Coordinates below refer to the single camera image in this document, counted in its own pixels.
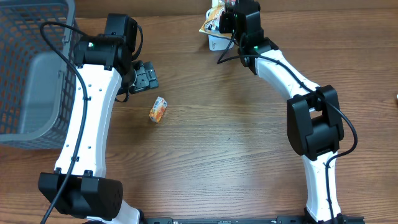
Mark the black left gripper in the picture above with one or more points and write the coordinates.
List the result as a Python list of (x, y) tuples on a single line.
[(147, 76)]

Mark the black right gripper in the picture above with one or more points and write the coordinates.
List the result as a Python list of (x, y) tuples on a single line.
[(223, 17)]

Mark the small orange candy pack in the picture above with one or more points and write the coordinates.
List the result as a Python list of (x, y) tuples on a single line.
[(158, 109)]

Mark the white orange snack bag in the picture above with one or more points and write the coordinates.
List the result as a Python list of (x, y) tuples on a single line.
[(212, 24)]

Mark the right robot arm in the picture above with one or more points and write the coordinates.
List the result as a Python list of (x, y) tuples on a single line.
[(314, 125)]

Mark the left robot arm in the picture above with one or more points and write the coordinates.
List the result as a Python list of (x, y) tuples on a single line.
[(106, 66)]

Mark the white barcode scanner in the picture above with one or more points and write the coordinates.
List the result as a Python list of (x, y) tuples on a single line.
[(217, 44)]

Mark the grey plastic mesh basket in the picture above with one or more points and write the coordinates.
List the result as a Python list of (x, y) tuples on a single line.
[(37, 88)]

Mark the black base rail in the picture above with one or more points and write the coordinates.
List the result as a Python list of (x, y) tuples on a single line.
[(277, 220)]

